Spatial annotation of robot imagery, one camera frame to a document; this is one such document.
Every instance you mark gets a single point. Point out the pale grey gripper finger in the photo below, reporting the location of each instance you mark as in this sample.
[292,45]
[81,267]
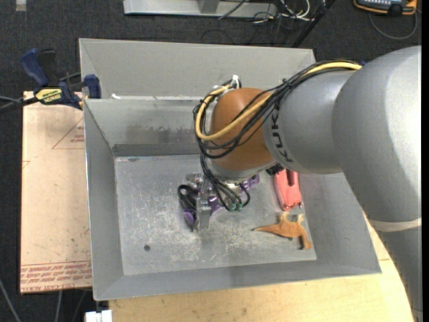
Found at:
[204,217]
[195,222]

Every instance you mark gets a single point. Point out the purple plastic toy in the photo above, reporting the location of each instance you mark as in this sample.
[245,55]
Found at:
[214,205]

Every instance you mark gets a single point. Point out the black glossy looped thing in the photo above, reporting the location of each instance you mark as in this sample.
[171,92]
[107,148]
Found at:
[186,196]

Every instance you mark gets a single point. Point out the grey metal bin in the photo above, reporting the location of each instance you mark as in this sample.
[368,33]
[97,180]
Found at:
[161,237]

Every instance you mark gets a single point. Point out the pink plastic tool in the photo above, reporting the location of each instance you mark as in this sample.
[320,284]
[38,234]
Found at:
[287,191]

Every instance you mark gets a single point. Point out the orange toy dinosaur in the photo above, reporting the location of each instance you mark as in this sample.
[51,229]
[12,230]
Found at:
[285,228]

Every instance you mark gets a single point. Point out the brown cardboard board, red print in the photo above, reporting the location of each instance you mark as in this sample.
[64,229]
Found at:
[53,193]

